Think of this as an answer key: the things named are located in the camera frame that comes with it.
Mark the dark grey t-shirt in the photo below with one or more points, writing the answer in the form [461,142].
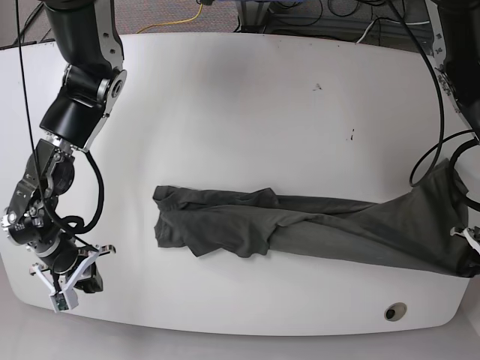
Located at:
[412,231]

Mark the right table cable grommet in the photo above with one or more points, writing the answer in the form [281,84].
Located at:
[395,312]

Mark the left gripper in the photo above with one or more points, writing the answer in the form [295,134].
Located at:
[470,234]

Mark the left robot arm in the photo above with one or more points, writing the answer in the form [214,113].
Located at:
[455,49]

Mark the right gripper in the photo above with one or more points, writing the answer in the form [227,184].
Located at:
[66,266]

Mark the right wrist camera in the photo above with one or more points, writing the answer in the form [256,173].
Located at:
[64,301]

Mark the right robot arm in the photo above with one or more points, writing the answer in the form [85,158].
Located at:
[86,36]

